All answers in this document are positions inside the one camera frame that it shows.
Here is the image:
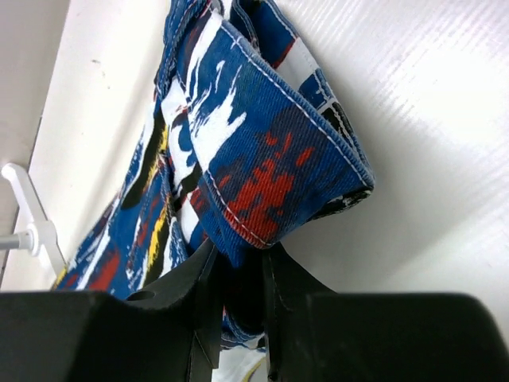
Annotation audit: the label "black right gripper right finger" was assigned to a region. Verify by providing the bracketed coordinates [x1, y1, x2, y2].
[262, 244, 508, 381]

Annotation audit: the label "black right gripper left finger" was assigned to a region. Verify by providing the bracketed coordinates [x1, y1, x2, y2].
[1, 241, 223, 381]

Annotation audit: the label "blue patterned trousers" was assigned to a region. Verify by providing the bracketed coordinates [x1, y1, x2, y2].
[50, 0, 375, 382]

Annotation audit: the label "white clothes rack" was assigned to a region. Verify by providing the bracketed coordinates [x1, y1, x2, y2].
[1, 162, 66, 275]

